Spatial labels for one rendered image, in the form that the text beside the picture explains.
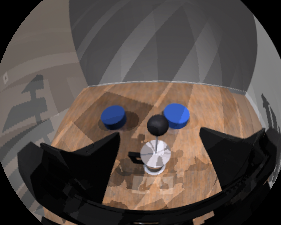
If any blue cylinder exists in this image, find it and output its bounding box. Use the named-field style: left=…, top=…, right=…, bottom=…
left=164, top=104, right=190, bottom=129
left=100, top=104, right=127, bottom=131

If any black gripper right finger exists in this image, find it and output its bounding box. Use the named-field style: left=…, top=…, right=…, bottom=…
left=200, top=127, right=266, bottom=190

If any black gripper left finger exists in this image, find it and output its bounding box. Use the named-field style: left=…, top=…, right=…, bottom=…
left=39, top=132, right=121, bottom=204

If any glass french press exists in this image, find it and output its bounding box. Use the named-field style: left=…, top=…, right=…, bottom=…
left=128, top=115, right=171, bottom=176

